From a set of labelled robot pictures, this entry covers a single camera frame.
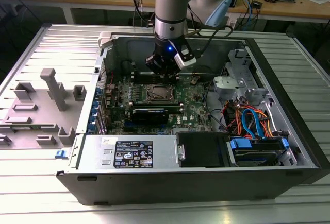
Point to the CPU socket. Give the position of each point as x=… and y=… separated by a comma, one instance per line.
x=147, y=90

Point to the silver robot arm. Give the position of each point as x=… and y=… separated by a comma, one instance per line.
x=170, y=15

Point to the silver metal drive cage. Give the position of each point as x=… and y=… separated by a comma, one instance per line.
x=227, y=83

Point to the black grey PC case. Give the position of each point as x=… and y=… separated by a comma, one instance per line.
x=154, y=188

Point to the small black box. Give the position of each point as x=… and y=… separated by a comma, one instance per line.
x=256, y=4

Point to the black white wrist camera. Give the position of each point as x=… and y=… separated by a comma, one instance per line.
x=184, y=60

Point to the black graphics card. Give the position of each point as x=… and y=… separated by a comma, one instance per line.
x=149, y=116

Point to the grey parts rack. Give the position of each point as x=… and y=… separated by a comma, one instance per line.
x=43, y=110

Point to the silver coin cell battery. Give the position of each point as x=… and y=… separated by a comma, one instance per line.
x=193, y=81

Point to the black RAM slot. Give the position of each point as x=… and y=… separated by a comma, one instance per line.
x=140, y=75
x=140, y=78
x=154, y=103
x=154, y=106
x=140, y=72
x=140, y=82

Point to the blue card clip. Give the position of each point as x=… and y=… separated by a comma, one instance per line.
x=97, y=94
x=95, y=106
x=92, y=117
x=90, y=129

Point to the green motherboard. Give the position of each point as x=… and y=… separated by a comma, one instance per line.
x=192, y=97

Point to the silver topped CPU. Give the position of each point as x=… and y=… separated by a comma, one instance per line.
x=163, y=94

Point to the hard disk blue carrier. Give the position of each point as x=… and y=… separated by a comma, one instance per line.
x=247, y=158

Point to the blue plastic latch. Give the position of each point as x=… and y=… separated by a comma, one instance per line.
x=61, y=154

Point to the grey power supply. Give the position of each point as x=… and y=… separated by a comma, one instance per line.
x=92, y=154

